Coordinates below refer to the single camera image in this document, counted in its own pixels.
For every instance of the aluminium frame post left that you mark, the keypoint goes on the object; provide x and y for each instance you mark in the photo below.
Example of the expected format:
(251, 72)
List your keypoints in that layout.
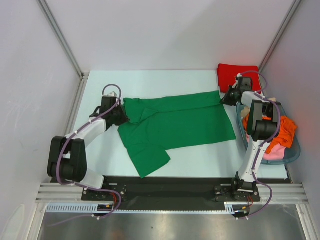
(53, 23)

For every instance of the aluminium front rail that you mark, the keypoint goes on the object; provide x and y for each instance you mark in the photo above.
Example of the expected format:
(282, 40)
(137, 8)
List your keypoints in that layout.
(277, 193)

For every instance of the orange t-shirt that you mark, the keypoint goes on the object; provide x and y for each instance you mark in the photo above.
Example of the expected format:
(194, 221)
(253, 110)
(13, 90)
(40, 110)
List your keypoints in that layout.
(286, 134)

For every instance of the white slotted cable duct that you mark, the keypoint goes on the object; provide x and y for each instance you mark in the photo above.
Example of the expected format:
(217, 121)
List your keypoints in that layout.
(188, 208)

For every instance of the folded red t-shirt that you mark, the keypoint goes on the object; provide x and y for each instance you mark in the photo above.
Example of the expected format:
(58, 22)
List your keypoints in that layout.
(227, 75)

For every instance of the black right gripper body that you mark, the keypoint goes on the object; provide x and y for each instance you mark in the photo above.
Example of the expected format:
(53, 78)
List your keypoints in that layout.
(231, 95)

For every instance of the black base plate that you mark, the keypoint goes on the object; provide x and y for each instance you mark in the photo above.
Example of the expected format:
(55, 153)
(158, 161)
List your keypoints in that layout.
(162, 181)

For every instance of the aluminium frame post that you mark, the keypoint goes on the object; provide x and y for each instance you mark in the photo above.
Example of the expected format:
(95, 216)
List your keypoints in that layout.
(53, 23)
(292, 11)

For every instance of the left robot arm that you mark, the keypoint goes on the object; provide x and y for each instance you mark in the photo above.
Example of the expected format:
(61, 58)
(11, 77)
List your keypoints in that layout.
(67, 159)

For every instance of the beige t-shirt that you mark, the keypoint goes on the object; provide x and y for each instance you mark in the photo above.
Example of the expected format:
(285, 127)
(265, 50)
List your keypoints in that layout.
(246, 109)

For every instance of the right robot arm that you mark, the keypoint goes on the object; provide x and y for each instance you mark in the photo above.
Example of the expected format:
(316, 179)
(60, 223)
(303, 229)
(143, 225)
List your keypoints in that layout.
(263, 126)

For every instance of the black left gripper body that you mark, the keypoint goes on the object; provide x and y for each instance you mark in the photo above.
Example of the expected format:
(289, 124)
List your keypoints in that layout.
(119, 116)

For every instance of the aluminium frame post right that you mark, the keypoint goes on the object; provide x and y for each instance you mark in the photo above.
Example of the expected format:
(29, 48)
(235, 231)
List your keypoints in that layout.
(292, 11)

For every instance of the pink t-shirt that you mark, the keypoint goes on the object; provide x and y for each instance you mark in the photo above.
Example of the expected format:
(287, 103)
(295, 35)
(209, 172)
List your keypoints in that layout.
(276, 149)

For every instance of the green t-shirt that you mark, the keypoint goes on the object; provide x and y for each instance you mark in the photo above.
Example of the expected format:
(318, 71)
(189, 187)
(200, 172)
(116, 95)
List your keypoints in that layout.
(161, 124)

